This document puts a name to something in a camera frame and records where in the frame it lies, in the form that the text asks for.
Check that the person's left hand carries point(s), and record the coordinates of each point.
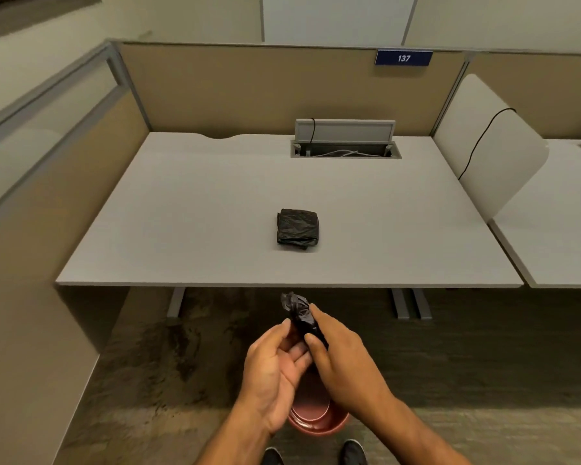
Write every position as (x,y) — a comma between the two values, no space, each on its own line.
(264,377)

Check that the person's right hand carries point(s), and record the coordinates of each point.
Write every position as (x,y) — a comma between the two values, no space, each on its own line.
(351,368)

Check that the person's left thumb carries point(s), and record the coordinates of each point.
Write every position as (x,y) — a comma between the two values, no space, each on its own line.
(271,336)

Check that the person's right thumb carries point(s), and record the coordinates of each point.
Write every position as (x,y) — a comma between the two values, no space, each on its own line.
(315,355)

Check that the black plastic bag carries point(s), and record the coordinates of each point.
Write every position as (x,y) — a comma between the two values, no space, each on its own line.
(296,306)
(298,228)

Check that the person's right forearm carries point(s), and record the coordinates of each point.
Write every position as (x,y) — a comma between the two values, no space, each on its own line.
(411,430)

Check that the person's left forearm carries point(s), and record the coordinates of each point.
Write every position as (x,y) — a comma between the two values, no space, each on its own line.
(232,438)

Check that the red plastic bucket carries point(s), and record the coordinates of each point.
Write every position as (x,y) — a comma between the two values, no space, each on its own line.
(314,421)

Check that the grey desk leg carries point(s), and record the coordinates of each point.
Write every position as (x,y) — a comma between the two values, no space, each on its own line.
(421,304)
(176,303)
(400,304)

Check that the person's right black shoe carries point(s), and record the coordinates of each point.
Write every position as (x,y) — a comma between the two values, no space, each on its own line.
(353,454)

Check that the person's black shoe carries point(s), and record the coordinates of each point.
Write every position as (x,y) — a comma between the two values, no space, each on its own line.
(273,457)
(353,454)

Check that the person's left black shoe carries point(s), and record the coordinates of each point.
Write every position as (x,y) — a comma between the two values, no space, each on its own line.
(273,457)

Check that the folded black plastic bag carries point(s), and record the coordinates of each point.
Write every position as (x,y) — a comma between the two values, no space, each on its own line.
(298,228)

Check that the beige glass-topped cubicle partition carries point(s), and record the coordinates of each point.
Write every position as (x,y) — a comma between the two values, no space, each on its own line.
(34,237)

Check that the white rounded divider panel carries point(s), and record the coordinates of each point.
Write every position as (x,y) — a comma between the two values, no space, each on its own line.
(498,154)

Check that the blue number sign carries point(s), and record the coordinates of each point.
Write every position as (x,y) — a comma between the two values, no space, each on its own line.
(403,58)

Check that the white wall board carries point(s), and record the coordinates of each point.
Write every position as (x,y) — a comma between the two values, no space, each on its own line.
(336,16)

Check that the dark wall frame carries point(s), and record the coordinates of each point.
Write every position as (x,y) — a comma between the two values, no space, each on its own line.
(29,14)

